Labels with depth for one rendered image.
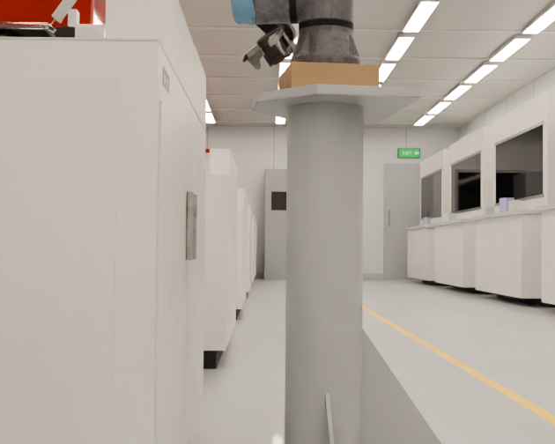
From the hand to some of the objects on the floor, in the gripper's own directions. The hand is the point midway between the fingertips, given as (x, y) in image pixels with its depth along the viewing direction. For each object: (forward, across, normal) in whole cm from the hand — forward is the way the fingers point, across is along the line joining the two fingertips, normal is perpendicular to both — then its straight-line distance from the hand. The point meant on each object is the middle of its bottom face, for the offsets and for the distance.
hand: (255, 50), depth 219 cm
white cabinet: (+107, +42, -42) cm, 122 cm away
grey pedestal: (+83, -11, -81) cm, 116 cm away
